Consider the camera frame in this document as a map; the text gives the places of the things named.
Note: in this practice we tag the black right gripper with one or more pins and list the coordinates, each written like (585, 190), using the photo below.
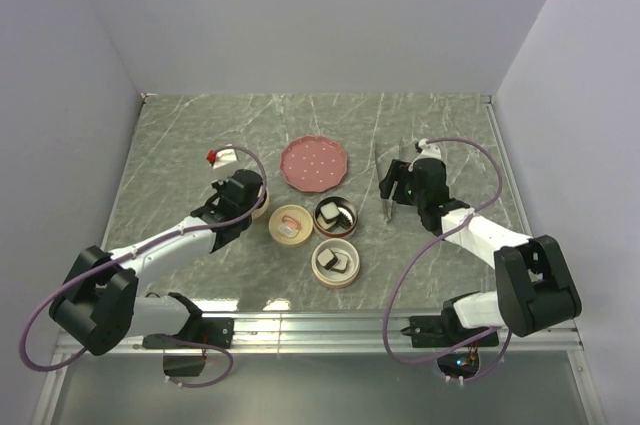
(398, 171)

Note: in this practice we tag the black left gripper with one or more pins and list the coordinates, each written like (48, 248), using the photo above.
(220, 185)

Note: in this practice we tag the cream lid with pink knob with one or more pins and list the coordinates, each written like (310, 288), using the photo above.
(263, 207)

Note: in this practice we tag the metal tongs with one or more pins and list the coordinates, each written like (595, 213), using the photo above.
(387, 182)

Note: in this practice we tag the steel lunch box tier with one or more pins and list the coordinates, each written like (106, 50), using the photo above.
(334, 230)

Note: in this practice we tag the sushi piece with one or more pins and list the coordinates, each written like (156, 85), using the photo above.
(342, 264)
(327, 259)
(329, 212)

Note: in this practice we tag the black spiky sea cucumber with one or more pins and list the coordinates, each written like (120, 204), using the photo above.
(345, 220)

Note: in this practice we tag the sushi piece front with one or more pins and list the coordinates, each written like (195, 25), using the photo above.
(342, 264)

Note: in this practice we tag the sushi piece back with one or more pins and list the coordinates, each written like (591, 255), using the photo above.
(327, 259)

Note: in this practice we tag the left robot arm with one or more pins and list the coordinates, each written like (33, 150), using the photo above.
(102, 302)

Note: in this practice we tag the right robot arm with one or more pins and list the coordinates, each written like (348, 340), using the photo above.
(534, 288)

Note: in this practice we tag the cream lunch box tier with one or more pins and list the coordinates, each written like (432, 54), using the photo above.
(330, 279)

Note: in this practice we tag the cream lid with barcode label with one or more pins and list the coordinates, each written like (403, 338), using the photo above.
(290, 225)

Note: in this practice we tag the pink dotted plate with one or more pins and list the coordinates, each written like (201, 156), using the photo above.
(313, 164)

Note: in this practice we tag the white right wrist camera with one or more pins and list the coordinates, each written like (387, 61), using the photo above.
(427, 150)

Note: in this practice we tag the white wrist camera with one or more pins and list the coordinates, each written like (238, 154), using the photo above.
(222, 159)
(427, 150)

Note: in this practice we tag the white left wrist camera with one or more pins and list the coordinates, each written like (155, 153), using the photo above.
(222, 159)

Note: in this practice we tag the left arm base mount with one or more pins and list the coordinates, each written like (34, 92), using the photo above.
(197, 333)

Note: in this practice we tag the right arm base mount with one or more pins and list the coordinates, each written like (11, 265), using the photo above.
(430, 332)

